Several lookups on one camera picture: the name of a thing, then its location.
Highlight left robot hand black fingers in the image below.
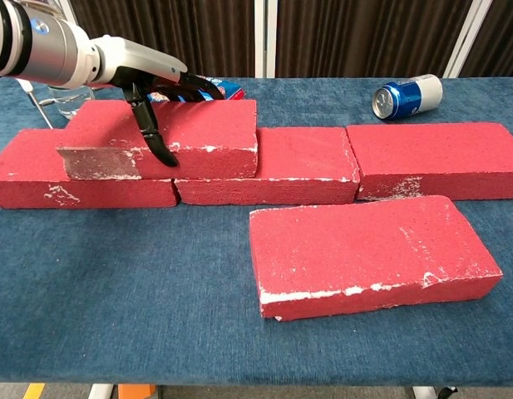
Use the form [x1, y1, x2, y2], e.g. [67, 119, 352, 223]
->
[91, 35, 225, 168]

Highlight red brick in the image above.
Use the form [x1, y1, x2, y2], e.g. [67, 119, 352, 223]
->
[56, 99, 259, 181]
[346, 122, 513, 203]
[248, 195, 504, 322]
[0, 128, 180, 210]
[174, 126, 361, 206]

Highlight dark brown pleated curtain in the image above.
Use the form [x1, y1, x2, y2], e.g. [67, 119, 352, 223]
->
[71, 0, 257, 79]
[459, 0, 513, 78]
[275, 0, 476, 79]

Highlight clear plastic water bottle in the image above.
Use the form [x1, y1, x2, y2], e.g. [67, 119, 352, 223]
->
[47, 85, 97, 121]

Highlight blue red snack bag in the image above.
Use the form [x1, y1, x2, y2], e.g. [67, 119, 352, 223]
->
[147, 74, 246, 103]

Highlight blue fabric table cover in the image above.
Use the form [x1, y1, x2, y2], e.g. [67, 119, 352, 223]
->
[0, 76, 513, 386]

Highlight blue silver soda can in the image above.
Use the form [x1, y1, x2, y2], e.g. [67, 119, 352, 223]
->
[372, 73, 444, 123]

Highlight small orange object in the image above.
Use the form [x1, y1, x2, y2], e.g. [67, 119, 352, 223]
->
[117, 384, 157, 399]

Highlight white partition frame post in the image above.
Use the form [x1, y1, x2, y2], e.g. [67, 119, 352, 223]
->
[56, 0, 89, 41]
[442, 0, 496, 79]
[254, 0, 278, 79]

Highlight wire stand with white tips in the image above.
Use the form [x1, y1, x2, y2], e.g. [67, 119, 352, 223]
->
[18, 78, 56, 130]

